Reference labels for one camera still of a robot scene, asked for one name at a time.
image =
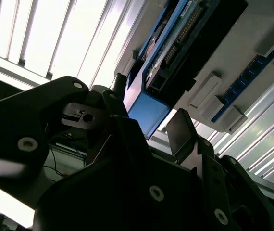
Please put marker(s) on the hard disk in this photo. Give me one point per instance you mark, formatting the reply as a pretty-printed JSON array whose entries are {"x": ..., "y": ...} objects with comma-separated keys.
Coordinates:
[{"x": 149, "y": 113}]

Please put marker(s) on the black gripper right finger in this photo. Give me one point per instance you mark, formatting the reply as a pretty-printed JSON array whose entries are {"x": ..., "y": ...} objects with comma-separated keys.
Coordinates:
[{"x": 211, "y": 183}]

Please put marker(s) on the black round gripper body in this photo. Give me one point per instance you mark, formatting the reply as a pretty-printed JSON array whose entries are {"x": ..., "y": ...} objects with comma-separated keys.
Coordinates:
[{"x": 127, "y": 204}]

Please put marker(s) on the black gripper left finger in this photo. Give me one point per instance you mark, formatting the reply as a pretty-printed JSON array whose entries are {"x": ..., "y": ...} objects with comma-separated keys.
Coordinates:
[{"x": 19, "y": 115}]

